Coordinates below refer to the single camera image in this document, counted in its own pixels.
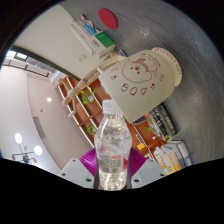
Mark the clear plastic water bottle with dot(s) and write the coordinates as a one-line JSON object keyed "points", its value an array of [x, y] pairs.
{"points": [[112, 150]]}

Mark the cream mug with red print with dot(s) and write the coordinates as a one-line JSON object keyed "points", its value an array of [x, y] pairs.
{"points": [[140, 86]]}

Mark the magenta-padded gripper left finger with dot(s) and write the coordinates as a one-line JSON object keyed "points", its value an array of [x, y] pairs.
{"points": [[75, 171]]}

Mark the stack of colourful books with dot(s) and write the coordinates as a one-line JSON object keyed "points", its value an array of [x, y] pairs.
{"points": [[175, 156]]}

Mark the small green and white box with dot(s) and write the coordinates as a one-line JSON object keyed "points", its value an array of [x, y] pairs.
{"points": [[101, 45]]}

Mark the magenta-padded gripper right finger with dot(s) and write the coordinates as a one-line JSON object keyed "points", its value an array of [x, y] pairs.
{"points": [[148, 171]]}

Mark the grey curtain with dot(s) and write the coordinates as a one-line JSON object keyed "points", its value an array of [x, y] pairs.
{"points": [[40, 65]]}

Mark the wooden shelf unit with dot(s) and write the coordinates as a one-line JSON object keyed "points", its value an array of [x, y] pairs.
{"points": [[85, 113]]}

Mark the stack of white boxes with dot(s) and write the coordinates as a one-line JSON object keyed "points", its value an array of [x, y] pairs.
{"points": [[80, 31]]}

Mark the group of ceiling lights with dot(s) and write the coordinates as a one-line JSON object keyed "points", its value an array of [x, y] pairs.
{"points": [[18, 138]]}

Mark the flat round red coaster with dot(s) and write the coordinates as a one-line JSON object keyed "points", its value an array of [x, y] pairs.
{"points": [[107, 18]]}

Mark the window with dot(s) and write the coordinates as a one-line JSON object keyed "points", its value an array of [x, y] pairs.
{"points": [[15, 55]]}

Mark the ceiling air vent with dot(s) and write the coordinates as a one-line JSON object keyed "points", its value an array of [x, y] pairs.
{"points": [[39, 127]]}

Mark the white wall switch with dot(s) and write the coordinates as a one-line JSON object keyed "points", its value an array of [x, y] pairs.
{"points": [[82, 59]]}

